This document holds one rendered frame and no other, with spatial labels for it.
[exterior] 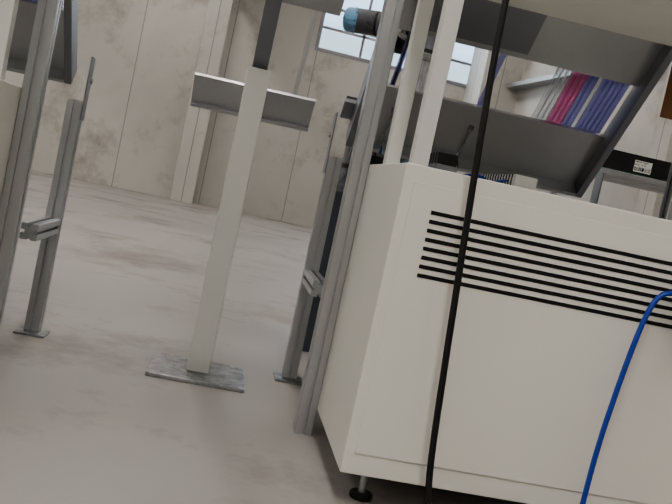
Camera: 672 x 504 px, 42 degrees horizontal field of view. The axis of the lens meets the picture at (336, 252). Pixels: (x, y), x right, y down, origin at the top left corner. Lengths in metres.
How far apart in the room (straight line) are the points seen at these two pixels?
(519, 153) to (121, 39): 10.30
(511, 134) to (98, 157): 10.26
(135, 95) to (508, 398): 11.06
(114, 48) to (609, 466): 11.24
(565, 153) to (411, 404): 1.16
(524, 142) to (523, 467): 1.10
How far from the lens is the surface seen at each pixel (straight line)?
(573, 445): 1.69
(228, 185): 2.28
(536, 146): 2.51
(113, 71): 12.46
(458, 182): 1.55
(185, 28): 12.53
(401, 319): 1.55
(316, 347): 1.96
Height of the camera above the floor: 0.54
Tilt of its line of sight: 4 degrees down
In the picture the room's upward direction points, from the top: 12 degrees clockwise
